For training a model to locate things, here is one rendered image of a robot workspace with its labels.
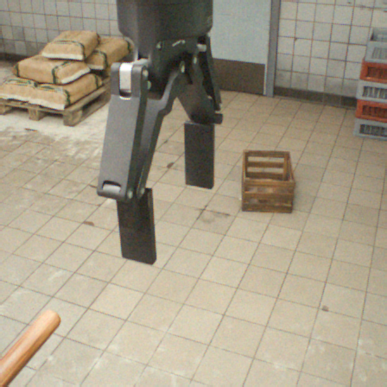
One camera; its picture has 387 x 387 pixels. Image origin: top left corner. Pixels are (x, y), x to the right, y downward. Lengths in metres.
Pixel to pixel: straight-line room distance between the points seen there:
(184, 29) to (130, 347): 2.03
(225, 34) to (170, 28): 4.51
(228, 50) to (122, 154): 4.57
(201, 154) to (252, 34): 4.32
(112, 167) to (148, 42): 0.09
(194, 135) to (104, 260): 2.31
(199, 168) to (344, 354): 1.91
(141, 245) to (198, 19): 0.18
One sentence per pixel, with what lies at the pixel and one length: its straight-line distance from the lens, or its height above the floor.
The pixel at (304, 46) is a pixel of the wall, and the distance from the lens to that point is 4.77.
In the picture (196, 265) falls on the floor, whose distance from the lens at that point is 2.74.
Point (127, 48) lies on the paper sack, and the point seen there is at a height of 0.36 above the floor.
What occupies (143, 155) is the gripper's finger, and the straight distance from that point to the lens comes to 0.40.
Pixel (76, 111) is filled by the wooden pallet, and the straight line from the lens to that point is 4.35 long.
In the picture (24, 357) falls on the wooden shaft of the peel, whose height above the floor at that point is 1.20.
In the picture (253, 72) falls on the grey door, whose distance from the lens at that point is 4.92.
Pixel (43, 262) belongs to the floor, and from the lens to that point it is 2.86.
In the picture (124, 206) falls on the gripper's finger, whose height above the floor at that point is 1.50.
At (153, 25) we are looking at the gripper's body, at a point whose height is 1.63.
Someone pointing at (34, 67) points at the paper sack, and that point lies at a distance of 4.53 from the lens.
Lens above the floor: 1.72
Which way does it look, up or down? 31 degrees down
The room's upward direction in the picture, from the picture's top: straight up
